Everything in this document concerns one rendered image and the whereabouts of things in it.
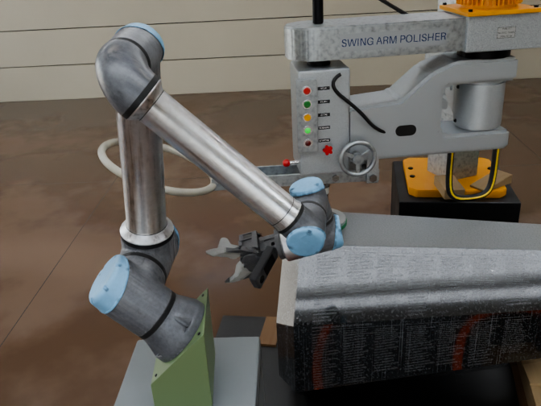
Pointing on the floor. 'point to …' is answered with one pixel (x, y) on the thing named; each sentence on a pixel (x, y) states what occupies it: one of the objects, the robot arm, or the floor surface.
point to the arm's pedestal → (235, 351)
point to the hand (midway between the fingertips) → (215, 269)
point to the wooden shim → (269, 338)
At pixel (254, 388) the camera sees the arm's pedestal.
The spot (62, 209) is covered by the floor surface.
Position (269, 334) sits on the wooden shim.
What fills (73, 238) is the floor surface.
